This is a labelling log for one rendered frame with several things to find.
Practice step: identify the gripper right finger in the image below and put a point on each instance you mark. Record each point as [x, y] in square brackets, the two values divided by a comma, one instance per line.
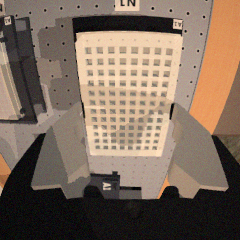
[201, 166]

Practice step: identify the grey rectangular base plate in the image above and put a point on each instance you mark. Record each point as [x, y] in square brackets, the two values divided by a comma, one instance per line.
[52, 36]

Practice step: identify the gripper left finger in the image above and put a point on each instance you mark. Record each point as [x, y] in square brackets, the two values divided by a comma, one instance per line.
[54, 168]

